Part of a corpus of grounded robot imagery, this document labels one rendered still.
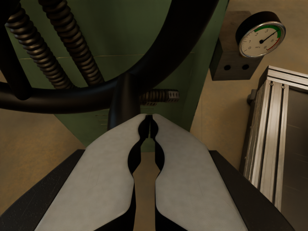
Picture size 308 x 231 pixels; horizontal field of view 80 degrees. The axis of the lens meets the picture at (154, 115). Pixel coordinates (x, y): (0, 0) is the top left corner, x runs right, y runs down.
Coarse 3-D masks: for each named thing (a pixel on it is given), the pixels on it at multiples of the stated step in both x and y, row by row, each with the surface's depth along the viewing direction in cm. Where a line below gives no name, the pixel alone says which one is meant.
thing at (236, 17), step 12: (228, 12) 38; (240, 12) 38; (228, 24) 36; (240, 24) 36; (228, 36) 34; (216, 48) 36; (228, 48) 33; (216, 60) 36; (228, 60) 34; (240, 60) 35; (252, 60) 35; (216, 72) 37; (228, 72) 37; (240, 72) 37; (252, 72) 37
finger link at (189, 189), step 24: (168, 120) 11; (168, 144) 9; (192, 144) 9; (168, 168) 7; (192, 168) 7; (216, 168) 7; (168, 192) 6; (192, 192) 6; (216, 192) 6; (168, 216) 6; (192, 216) 6; (216, 216) 6; (240, 216) 6
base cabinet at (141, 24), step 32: (32, 0) 28; (96, 0) 28; (128, 0) 28; (160, 0) 28; (224, 0) 29; (96, 32) 33; (128, 32) 33; (32, 64) 39; (64, 64) 39; (128, 64) 39; (192, 64) 40; (192, 96) 50; (96, 128) 65
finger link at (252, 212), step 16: (224, 160) 8; (224, 176) 7; (240, 176) 7; (240, 192) 6; (256, 192) 6; (240, 208) 6; (256, 208) 6; (272, 208) 6; (256, 224) 6; (272, 224) 6; (288, 224) 6
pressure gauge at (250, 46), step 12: (264, 12) 26; (252, 24) 26; (264, 24) 25; (276, 24) 25; (240, 36) 28; (252, 36) 27; (264, 36) 27; (276, 36) 27; (240, 48) 28; (252, 48) 29; (264, 48) 29
